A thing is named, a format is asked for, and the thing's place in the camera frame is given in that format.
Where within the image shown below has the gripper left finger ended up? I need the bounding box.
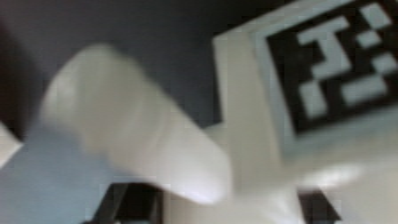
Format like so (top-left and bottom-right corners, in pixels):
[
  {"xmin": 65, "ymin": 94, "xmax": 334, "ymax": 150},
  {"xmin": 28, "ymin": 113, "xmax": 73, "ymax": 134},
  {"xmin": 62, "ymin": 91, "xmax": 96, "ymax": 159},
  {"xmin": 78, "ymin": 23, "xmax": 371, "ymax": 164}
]
[{"xmin": 87, "ymin": 183, "xmax": 163, "ymax": 224}]

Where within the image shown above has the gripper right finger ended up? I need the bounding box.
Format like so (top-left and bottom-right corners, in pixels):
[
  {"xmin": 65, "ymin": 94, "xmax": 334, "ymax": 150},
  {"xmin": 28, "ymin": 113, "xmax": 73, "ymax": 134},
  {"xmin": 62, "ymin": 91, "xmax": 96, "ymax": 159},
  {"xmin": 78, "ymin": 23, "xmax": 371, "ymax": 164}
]
[{"xmin": 296, "ymin": 190, "xmax": 341, "ymax": 224}]

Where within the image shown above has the white chair leg block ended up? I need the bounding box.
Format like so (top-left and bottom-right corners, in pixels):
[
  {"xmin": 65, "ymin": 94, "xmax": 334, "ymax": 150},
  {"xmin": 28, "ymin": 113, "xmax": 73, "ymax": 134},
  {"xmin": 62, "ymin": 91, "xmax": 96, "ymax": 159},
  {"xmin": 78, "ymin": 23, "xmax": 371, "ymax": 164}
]
[{"xmin": 0, "ymin": 43, "xmax": 298, "ymax": 224}]

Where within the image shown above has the white chair seat part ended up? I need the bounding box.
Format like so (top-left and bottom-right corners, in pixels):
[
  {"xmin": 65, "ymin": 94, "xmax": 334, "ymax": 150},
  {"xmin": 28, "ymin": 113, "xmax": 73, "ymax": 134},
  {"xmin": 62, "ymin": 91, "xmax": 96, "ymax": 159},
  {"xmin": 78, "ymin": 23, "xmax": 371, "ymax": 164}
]
[{"xmin": 213, "ymin": 0, "xmax": 398, "ymax": 224}]

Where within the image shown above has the white U-shaped border frame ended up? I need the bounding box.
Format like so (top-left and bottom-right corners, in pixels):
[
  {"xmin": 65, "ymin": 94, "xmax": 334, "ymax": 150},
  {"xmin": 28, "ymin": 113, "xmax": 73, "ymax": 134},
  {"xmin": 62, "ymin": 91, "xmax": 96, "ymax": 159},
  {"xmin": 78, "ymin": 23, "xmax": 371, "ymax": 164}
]
[{"xmin": 0, "ymin": 122, "xmax": 23, "ymax": 168}]

